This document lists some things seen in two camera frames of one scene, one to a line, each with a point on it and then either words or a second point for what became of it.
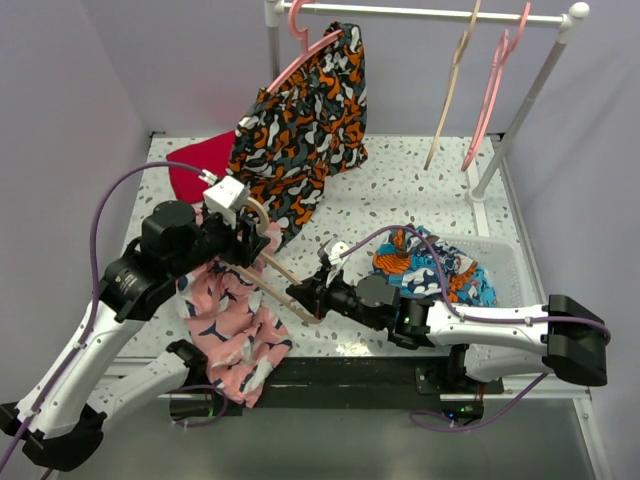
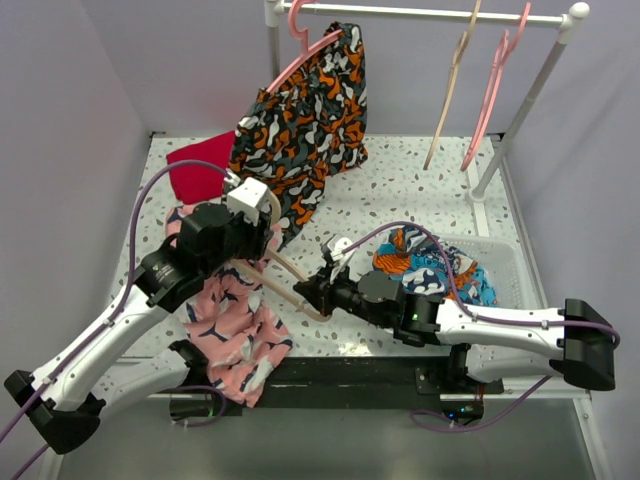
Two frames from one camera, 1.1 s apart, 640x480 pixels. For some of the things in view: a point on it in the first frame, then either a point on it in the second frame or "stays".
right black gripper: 315,292 stays
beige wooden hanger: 263,223 -> 240,264
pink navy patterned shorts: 234,334 stays
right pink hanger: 504,51 stays
